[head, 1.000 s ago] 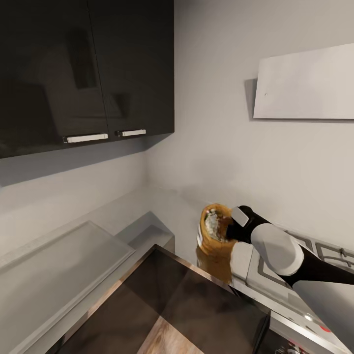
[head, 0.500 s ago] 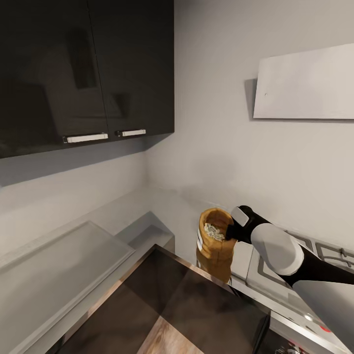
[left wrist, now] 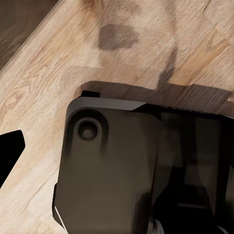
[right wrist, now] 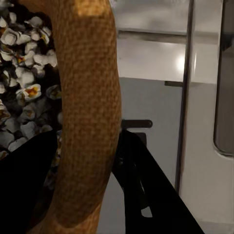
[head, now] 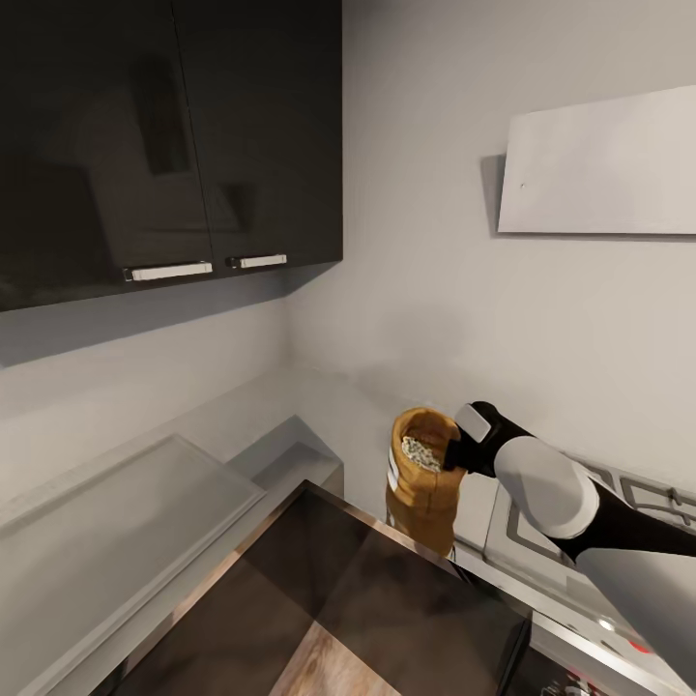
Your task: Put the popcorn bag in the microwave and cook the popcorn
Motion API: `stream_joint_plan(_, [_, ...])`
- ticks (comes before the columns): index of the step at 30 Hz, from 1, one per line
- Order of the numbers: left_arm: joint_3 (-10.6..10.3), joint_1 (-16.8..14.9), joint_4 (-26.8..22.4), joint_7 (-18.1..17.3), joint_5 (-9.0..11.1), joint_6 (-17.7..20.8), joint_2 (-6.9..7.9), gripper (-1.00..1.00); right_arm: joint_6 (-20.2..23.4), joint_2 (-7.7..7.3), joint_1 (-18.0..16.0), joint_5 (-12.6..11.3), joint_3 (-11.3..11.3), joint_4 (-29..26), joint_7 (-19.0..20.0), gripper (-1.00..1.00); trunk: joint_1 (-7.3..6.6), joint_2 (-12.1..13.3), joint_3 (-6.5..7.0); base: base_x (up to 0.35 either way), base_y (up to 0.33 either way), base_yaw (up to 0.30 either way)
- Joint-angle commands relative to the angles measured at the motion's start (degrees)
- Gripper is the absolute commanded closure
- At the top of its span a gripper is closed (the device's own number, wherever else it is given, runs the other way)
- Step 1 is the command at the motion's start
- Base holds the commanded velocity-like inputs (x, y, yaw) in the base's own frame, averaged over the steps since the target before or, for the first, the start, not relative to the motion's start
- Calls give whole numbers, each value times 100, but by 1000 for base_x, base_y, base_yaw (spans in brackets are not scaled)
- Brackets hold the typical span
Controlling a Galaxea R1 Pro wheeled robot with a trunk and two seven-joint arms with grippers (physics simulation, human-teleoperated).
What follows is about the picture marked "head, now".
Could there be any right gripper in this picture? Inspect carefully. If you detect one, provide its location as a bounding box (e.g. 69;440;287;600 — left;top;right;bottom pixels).
445;440;496;479

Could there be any popcorn bag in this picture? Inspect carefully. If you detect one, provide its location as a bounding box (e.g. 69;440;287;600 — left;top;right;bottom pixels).
387;407;468;523

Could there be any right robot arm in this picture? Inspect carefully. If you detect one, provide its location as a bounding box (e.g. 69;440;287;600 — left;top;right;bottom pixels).
445;401;696;692

